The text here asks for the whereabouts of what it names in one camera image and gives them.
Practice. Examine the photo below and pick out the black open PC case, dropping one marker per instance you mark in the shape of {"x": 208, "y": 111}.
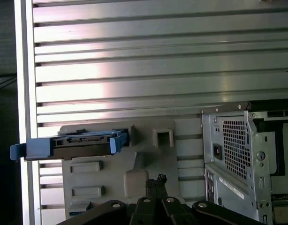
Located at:
{"x": 230, "y": 189}

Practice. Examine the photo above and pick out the green motherboard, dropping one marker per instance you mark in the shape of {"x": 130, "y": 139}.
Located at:
{"x": 282, "y": 199}

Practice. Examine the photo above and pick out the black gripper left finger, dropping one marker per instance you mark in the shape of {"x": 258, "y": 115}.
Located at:
{"x": 141, "y": 211}

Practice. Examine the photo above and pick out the hard disk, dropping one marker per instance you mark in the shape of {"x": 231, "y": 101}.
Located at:
{"x": 38, "y": 147}

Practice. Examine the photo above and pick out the silver CPU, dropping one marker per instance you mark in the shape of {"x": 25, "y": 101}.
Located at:
{"x": 281, "y": 213}

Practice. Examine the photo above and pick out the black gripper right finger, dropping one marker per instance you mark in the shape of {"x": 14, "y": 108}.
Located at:
{"x": 172, "y": 211}

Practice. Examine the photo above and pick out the grey plastic parts rack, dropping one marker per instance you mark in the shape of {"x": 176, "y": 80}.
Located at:
{"x": 106, "y": 178}

